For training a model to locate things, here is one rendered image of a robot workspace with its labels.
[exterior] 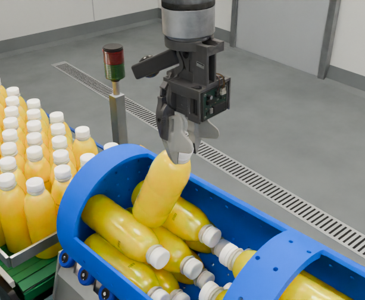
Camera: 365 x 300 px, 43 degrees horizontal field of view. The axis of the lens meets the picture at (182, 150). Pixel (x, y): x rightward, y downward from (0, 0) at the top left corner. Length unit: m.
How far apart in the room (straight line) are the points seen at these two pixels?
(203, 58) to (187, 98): 0.06
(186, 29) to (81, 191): 0.41
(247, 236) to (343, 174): 2.29
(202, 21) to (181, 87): 0.10
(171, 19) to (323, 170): 2.67
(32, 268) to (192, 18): 0.78
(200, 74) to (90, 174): 0.36
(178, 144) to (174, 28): 0.18
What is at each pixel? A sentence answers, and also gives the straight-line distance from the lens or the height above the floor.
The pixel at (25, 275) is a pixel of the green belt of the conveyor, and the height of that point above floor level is 0.90.
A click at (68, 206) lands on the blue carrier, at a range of 0.94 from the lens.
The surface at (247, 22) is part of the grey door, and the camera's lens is 5.10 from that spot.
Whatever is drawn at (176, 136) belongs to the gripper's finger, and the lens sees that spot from 0.73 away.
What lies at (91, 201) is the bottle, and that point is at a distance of 0.98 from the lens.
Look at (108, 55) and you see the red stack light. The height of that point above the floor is 1.24.
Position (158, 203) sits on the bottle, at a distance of 0.85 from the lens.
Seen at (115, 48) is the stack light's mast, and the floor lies 1.26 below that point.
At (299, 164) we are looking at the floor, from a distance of 3.26.
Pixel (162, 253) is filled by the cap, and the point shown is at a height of 1.13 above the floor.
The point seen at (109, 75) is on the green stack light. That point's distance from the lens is 1.48.
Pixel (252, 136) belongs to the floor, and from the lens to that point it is 3.54.
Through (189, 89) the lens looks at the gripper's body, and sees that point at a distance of 0.67.
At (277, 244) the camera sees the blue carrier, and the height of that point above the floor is 1.23.
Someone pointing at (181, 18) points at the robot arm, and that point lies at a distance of 0.65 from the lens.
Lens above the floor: 1.73
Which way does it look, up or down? 31 degrees down
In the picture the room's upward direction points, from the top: straight up
